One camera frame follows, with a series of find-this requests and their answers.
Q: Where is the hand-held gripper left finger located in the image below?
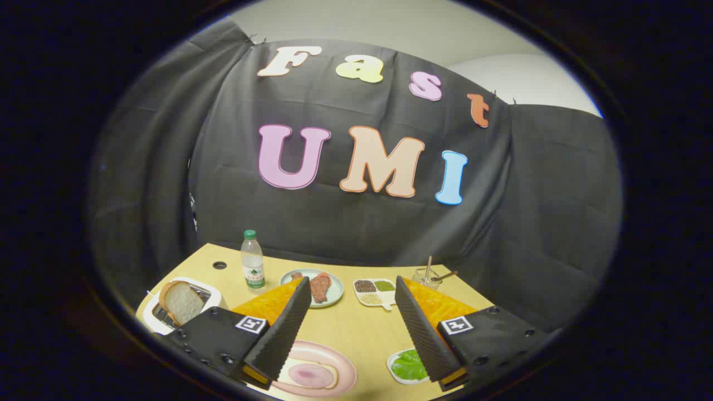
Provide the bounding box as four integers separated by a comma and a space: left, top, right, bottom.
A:
165, 276, 312, 390

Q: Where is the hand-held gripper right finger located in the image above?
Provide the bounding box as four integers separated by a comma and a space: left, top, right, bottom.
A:
394, 275, 558, 392

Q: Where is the green lettuce leaf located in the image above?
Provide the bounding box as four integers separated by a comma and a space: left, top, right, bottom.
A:
392, 350, 428, 382

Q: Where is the toasted bread slice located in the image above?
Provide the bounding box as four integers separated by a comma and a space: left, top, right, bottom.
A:
159, 280, 205, 326

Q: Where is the white divided dish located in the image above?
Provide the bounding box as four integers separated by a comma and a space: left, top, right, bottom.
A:
353, 277, 397, 310

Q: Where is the pink ham slice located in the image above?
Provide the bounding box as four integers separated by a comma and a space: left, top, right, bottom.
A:
290, 363, 334, 388

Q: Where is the small white square plate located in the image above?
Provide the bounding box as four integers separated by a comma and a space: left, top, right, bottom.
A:
387, 348, 432, 385

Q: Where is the pale green round plate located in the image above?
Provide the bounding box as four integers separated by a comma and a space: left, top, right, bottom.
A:
280, 268, 344, 309

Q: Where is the pink round plate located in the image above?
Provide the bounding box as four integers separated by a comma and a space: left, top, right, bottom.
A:
271, 340, 358, 398

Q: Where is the white bread slice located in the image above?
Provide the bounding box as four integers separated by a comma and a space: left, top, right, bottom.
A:
279, 359, 339, 390

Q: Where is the clear plastic water bottle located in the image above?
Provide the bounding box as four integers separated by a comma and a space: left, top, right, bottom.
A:
241, 229, 266, 290

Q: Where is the white toaster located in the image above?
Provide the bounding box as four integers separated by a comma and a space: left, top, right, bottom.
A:
143, 277, 228, 336

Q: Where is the black backdrop cloth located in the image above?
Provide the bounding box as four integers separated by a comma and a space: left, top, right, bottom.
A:
89, 19, 623, 335

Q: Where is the wire mesh utensil basket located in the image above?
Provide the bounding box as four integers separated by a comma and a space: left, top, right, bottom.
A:
412, 267, 443, 290

